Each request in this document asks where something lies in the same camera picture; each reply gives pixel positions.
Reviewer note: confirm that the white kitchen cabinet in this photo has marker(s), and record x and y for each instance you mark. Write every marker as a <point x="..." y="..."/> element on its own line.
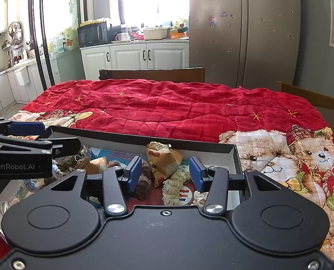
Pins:
<point x="127" y="59"/>

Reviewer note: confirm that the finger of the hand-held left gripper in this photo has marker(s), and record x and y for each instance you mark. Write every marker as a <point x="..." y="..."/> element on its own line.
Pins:
<point x="68" y="146"/>
<point x="26" y="128"/>

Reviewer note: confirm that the blue crochet scrunchie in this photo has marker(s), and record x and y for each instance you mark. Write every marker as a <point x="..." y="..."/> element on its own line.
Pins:
<point x="57" y="171"/>

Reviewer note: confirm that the silver double-door refrigerator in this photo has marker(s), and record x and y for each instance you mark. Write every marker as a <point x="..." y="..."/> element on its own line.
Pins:
<point x="240" y="33"/>

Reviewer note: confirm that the blue binder clip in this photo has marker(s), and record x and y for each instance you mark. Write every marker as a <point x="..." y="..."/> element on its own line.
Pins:
<point x="81" y="161"/>

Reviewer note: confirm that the black microwave oven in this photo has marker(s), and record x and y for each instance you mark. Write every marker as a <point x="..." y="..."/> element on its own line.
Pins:
<point x="91" y="35"/>

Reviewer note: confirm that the cream crochet scrunchie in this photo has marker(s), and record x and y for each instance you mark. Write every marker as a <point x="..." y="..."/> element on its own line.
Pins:
<point x="172" y="185"/>

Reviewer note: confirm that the white mug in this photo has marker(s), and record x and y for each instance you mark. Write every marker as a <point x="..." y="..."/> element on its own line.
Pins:
<point x="121" y="36"/>

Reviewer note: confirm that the black framed sliding door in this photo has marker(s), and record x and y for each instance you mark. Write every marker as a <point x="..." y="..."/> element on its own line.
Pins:
<point x="43" y="33"/>

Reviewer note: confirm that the hanging steel bowls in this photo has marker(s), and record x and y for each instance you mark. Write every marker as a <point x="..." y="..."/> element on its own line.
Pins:
<point x="16" y="33"/>

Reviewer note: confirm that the brown wooden chair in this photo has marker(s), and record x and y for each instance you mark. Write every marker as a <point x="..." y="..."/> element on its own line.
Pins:
<point x="319" y="98"/>

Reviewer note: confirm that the small brown snack packet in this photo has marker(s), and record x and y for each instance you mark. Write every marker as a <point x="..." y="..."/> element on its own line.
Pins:
<point x="98" y="165"/>

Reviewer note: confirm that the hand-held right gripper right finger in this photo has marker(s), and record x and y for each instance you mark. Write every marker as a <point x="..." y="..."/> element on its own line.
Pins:
<point x="196" y="174"/>

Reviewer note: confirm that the white hanging bin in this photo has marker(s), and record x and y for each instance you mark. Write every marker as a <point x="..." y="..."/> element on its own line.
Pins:
<point x="22" y="76"/>

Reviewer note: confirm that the brown fuzzy hair claw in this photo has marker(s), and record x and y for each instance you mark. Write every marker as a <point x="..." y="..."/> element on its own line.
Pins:
<point x="144" y="184"/>
<point x="67" y="163"/>

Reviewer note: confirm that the red printed blanket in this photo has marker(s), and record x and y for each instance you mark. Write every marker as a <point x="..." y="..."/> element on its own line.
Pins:
<point x="169" y="104"/>

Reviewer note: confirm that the tan triangular snack packet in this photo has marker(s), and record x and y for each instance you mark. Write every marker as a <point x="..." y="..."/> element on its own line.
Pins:
<point x="164" y="163"/>

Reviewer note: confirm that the white plastic basin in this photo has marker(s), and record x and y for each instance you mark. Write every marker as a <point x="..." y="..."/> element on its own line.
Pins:
<point x="155" y="33"/>

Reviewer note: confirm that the black shallow cardboard box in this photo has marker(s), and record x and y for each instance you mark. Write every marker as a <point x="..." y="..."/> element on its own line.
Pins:
<point x="127" y="139"/>

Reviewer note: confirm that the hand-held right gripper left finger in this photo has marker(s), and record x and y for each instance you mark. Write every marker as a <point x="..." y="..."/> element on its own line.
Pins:
<point x="134" y="174"/>

